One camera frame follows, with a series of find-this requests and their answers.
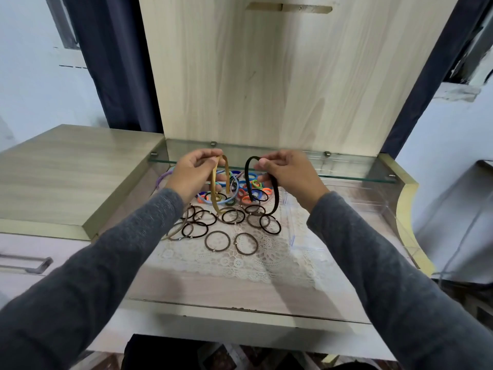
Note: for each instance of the person's right hand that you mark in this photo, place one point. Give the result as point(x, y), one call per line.
point(294, 177)

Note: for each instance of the person's left hand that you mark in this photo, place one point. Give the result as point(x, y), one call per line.
point(187, 175)

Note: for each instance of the person's left thumb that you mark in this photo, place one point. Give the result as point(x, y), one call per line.
point(208, 161)

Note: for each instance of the person's right thumb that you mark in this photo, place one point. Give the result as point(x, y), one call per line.
point(265, 164)

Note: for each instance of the gold headband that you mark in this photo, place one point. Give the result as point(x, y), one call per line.
point(213, 188)

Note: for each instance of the black headband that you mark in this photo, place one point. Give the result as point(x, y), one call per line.
point(276, 197)

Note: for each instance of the person's left forearm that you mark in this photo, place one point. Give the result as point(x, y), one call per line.
point(96, 273)

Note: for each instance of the person's right forearm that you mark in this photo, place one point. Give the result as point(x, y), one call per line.
point(385, 273)

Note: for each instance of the light blue headband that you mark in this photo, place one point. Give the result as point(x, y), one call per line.
point(235, 191)

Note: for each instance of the purple headband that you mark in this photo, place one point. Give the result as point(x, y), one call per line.
point(160, 180)

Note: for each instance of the glass shelf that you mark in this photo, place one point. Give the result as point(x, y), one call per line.
point(346, 165)

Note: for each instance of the light wooden flip-up panel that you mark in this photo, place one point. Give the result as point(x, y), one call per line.
point(269, 73)

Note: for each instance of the white lace doily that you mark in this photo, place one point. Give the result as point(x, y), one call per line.
point(262, 265)

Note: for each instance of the clear plastic organizer box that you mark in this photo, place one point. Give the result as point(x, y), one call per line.
point(371, 206)

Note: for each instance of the dark blue curtain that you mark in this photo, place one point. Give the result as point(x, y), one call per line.
point(423, 80)
point(115, 61)

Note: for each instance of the light wooden cabinet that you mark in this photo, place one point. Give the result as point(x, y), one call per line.
point(65, 177)

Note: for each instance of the grey window frame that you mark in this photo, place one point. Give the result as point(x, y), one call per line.
point(63, 23)

